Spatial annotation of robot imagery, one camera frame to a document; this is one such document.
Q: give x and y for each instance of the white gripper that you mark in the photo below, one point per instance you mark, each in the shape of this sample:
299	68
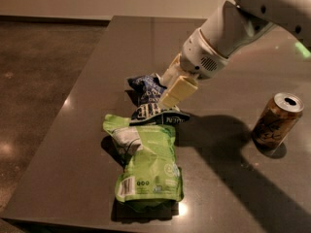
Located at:
200	56

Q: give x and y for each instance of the green rice chip bag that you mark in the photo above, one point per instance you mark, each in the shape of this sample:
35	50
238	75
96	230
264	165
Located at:
151	178

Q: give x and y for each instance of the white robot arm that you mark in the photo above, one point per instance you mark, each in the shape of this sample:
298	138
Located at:
235	24

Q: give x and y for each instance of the blue chip bag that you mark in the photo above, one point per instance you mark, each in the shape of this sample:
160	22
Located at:
148	110

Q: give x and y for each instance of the brown soda can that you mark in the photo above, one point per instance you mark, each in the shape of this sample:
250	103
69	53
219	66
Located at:
279	116

